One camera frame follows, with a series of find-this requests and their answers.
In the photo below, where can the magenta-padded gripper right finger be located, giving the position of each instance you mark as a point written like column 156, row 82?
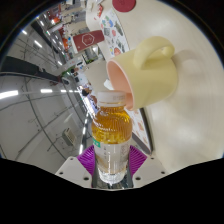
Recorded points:
column 148, row 170

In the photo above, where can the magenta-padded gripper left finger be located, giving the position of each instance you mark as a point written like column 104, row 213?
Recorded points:
column 71, row 170

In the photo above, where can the clear plastic drink bottle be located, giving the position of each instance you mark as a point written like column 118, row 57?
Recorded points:
column 111, row 133

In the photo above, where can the ceiling air conditioner unit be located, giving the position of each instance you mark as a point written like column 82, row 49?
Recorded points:
column 70, row 136

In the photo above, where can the printed paper tray liner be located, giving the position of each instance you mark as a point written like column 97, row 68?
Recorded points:
column 140, row 128

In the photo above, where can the cream mug with pink inside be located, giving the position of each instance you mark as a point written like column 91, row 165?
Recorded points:
column 156, row 83

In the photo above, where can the white napkin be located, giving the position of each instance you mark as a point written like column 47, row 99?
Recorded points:
column 107, row 84

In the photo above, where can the group of ceiling lights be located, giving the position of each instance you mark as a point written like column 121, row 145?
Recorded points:
column 8, row 94

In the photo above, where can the red paper cup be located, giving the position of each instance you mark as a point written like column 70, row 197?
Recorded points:
column 88, row 40

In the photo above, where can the flat round red coaster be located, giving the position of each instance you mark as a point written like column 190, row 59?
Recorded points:
column 124, row 5

